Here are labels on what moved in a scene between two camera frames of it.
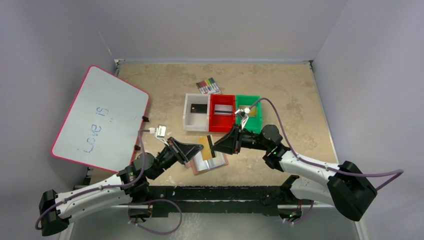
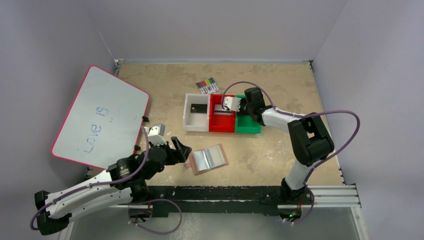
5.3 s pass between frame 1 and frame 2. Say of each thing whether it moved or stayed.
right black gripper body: moved
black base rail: stayed
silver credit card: stayed
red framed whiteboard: stayed
